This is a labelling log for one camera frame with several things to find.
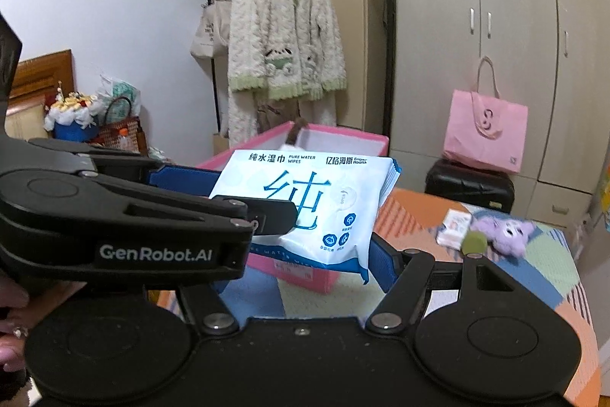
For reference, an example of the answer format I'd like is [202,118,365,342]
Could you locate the small white tissue pack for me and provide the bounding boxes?
[435,209,472,250]

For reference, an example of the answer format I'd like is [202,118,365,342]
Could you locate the blue wet wipes pack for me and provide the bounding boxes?
[211,150,401,282]

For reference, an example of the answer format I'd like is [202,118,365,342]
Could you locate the green foam ball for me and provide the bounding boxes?
[460,230,488,256]

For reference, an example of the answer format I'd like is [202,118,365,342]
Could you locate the purple plush toy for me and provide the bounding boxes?
[470,216,536,258]

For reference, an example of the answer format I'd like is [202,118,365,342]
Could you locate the white brown plush toy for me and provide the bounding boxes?
[280,118,308,151]

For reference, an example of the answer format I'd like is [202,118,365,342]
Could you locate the person's left hand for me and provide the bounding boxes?
[1,276,85,372]

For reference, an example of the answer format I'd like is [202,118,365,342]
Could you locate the pink cardboard box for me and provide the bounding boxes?
[199,122,400,293]

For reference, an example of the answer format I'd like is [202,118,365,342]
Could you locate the woven basket bag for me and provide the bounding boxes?
[91,96,148,156]

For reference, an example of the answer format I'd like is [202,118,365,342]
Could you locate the flower bouquet blue wrap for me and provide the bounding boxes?
[42,87,103,143]

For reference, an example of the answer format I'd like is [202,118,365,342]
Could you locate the black suitcase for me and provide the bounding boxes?
[425,159,515,214]

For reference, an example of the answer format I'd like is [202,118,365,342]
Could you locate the beige canvas tote bag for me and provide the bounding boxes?
[190,0,231,60]

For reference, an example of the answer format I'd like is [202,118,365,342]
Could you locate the wooden headboard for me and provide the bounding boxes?
[4,50,74,140]

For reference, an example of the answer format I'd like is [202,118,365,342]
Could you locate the colourful patchwork table cover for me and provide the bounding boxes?
[156,187,603,407]

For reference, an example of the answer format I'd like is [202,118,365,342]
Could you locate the pink tote bag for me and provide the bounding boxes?
[443,79,528,174]

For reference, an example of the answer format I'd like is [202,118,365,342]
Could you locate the cream knit cardigan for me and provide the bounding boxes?
[226,0,348,148]

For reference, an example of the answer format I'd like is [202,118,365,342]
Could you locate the colourful gift bag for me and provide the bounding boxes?
[600,165,610,232]

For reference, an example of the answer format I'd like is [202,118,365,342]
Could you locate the beige wardrobe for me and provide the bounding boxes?
[248,0,610,230]

